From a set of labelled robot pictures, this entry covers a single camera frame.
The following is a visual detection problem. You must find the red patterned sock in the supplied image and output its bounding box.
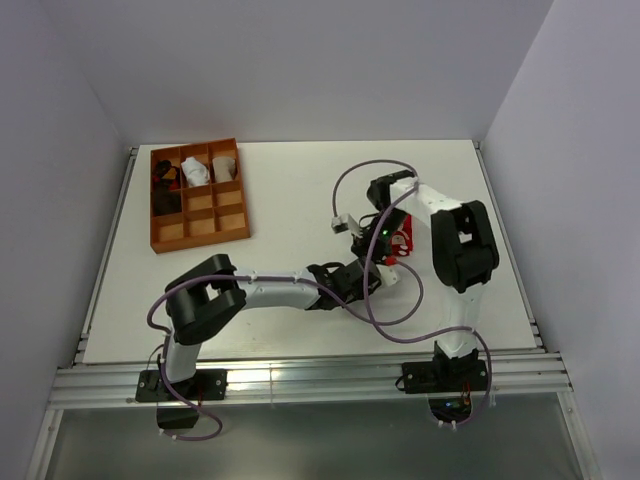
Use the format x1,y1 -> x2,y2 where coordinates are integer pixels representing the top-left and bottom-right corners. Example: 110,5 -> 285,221
391,215 -> 414,257

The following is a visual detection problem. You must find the dark brown striped sock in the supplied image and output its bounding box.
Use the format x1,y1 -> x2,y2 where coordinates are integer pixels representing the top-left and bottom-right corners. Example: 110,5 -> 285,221
151,189 -> 182,217

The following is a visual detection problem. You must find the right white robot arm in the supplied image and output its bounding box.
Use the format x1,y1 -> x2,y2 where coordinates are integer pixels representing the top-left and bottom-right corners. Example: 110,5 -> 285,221
352,170 -> 499,390

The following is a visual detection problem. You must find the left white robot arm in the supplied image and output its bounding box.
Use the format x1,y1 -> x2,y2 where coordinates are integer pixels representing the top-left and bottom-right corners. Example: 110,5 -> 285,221
158,254 -> 382,399

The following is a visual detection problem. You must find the beige rolled sock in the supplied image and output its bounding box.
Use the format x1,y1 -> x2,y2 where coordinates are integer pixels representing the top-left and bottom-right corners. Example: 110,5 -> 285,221
212,156 -> 237,183

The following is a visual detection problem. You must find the orange compartment tray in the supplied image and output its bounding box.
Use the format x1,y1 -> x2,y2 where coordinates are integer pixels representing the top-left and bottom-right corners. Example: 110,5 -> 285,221
149,138 -> 251,254

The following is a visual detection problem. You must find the white rolled sock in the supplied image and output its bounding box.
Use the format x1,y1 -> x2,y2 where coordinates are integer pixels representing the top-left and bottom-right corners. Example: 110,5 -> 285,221
181,156 -> 210,187

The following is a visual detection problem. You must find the black red rolled sock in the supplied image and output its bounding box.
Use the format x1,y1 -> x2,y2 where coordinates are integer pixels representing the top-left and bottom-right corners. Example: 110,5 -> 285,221
151,160 -> 181,191

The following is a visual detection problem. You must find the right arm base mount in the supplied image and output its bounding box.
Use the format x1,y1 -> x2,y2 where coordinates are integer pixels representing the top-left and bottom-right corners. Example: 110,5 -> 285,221
394,343 -> 493,430

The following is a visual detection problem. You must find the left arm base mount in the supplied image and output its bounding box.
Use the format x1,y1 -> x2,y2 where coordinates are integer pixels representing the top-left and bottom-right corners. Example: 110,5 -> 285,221
135,369 -> 227,432

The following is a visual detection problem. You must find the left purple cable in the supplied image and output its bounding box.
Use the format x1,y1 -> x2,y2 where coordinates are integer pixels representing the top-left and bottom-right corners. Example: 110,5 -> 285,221
146,261 -> 426,442

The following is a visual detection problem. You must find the aluminium front rail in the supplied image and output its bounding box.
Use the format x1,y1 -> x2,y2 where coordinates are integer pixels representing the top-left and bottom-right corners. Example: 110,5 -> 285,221
47,350 -> 573,410

